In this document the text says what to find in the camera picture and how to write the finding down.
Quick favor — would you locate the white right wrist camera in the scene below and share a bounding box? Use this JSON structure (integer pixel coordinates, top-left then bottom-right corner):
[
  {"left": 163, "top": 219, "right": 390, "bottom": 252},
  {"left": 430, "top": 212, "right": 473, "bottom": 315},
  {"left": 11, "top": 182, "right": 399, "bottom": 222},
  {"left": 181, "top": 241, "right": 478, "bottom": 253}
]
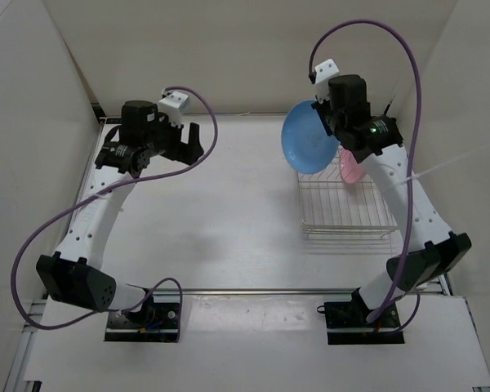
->
[{"left": 310, "top": 59, "right": 340, "bottom": 101}]

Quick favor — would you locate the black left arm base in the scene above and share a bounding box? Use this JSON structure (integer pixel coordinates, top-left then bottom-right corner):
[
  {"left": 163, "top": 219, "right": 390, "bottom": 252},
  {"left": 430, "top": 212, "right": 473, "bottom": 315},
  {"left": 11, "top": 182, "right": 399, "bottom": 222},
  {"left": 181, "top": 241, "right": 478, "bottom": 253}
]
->
[{"left": 104, "top": 294, "right": 182, "bottom": 343}]

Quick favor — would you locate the pink plastic plate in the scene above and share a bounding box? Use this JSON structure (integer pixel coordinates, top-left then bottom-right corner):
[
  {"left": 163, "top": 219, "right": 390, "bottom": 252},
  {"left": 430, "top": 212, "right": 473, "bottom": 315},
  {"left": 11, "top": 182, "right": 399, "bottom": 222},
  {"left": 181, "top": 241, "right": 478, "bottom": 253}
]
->
[{"left": 339, "top": 149, "right": 367, "bottom": 185}]

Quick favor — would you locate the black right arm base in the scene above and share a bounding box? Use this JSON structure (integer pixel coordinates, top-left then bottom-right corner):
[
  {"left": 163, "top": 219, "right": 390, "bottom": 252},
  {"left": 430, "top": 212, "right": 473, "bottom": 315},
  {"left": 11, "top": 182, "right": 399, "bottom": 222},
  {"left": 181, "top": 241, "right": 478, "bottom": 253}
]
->
[{"left": 316, "top": 301, "right": 405, "bottom": 345}]

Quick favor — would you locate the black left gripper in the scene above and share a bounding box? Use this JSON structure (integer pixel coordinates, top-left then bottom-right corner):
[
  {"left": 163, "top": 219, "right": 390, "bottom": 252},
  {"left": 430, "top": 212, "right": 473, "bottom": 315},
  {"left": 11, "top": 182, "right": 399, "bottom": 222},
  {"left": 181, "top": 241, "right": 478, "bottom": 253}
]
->
[{"left": 144, "top": 109, "right": 204, "bottom": 166}]

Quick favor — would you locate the blue plastic plate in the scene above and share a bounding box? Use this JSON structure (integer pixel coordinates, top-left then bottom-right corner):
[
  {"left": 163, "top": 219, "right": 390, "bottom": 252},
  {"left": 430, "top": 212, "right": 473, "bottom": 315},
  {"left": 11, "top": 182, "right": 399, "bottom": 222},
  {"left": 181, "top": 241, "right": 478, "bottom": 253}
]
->
[{"left": 281, "top": 100, "right": 339, "bottom": 174}]

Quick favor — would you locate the black xdof label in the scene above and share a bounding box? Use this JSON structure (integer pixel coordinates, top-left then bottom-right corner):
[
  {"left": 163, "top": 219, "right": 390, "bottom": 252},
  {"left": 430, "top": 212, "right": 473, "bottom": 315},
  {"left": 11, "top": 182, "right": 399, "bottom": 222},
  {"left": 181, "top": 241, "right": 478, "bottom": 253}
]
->
[{"left": 105, "top": 118, "right": 122, "bottom": 124}]

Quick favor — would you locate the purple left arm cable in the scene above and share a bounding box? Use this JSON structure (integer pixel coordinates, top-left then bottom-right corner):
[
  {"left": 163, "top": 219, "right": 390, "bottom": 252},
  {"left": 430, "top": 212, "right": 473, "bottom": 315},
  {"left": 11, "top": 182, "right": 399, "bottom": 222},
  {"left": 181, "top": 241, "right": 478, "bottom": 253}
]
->
[{"left": 11, "top": 85, "right": 219, "bottom": 343}]

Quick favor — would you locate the white zip tie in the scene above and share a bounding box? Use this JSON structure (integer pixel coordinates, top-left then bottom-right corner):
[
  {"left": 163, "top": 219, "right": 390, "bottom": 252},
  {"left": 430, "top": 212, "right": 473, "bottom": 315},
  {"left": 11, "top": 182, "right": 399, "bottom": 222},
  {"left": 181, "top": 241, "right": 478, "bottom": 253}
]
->
[{"left": 392, "top": 151, "right": 474, "bottom": 188}]

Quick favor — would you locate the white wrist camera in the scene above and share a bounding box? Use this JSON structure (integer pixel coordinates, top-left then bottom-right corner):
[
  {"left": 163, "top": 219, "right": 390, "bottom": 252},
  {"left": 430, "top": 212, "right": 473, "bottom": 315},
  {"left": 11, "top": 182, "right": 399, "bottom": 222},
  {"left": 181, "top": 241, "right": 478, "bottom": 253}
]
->
[
  {"left": 158, "top": 90, "right": 189, "bottom": 127},
  {"left": 310, "top": 59, "right": 340, "bottom": 101}
]

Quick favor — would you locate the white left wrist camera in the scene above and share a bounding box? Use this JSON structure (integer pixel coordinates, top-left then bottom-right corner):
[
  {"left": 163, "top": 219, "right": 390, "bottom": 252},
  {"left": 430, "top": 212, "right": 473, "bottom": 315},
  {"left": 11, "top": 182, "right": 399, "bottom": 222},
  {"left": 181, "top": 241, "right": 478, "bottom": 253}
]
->
[{"left": 158, "top": 90, "right": 189, "bottom": 127}]

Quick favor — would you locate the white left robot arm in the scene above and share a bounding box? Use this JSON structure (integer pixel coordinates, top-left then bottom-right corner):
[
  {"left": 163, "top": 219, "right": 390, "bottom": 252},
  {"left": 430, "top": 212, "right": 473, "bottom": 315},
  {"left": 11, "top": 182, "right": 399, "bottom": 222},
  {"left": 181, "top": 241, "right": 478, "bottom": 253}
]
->
[{"left": 36, "top": 91, "right": 203, "bottom": 327}]

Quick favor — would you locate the metal wire dish rack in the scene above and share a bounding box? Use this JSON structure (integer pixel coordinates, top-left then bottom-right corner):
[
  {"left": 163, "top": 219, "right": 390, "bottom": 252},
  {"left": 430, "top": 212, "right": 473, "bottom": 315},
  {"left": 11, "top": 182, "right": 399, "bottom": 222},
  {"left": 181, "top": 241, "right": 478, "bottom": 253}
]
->
[{"left": 296, "top": 162, "right": 399, "bottom": 243}]

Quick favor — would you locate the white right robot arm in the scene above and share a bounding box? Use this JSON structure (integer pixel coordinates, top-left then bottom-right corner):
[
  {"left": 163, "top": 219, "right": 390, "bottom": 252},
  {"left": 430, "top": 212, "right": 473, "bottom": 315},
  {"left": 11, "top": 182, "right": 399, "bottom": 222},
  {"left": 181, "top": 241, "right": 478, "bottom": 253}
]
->
[{"left": 310, "top": 71, "right": 472, "bottom": 327}]

